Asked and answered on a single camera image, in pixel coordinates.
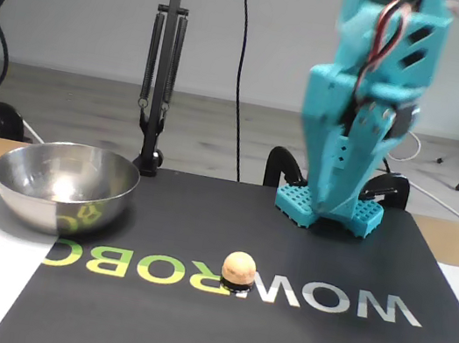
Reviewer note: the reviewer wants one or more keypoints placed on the teal gripper black servo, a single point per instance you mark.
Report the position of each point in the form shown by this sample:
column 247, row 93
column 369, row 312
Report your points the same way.
column 327, row 109

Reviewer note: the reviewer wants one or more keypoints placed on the wooden ball with black base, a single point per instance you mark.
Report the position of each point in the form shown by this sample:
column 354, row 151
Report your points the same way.
column 239, row 266

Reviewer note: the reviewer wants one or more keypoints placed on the teal perforated robot base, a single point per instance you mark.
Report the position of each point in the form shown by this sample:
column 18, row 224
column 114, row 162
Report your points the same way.
column 295, row 201

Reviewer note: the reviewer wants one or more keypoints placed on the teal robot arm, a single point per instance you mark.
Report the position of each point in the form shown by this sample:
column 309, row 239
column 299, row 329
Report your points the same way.
column 353, row 24

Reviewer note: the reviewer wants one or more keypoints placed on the metal bowl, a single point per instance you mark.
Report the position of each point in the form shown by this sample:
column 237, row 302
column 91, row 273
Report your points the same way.
column 55, row 176

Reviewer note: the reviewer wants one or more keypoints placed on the black mat with WOWROBO print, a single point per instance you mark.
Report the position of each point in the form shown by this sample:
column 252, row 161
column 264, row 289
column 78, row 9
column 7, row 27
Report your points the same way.
column 183, row 332

